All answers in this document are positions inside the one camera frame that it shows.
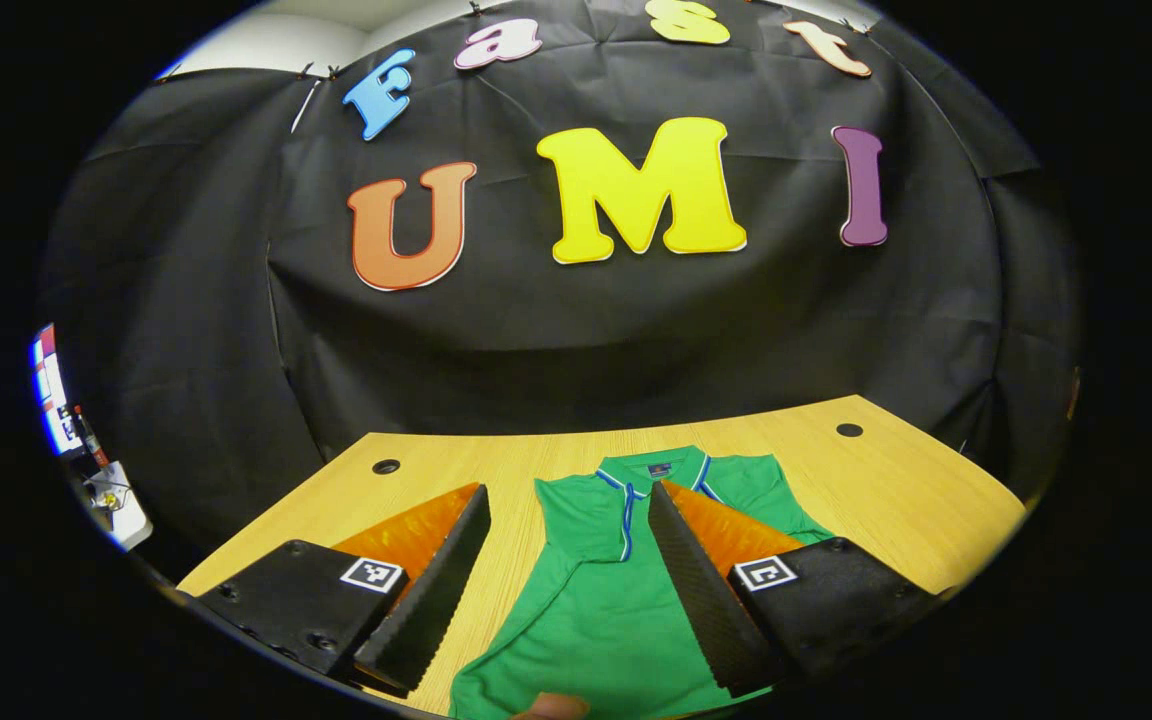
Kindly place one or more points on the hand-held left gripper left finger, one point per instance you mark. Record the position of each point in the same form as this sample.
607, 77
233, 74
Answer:
431, 600

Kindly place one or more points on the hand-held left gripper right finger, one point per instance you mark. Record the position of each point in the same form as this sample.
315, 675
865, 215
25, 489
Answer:
701, 600

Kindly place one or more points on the green T-shirt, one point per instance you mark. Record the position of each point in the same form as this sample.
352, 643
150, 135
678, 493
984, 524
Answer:
596, 620

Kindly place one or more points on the black backdrop cloth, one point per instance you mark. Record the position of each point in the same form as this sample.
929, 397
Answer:
586, 340

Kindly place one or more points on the white side table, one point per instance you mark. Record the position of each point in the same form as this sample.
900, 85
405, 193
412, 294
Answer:
126, 515

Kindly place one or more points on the red drink bottle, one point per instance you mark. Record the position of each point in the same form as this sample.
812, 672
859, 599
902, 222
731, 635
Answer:
93, 440

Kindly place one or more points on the computer monitor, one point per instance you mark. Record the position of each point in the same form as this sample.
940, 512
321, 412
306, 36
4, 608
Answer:
51, 390

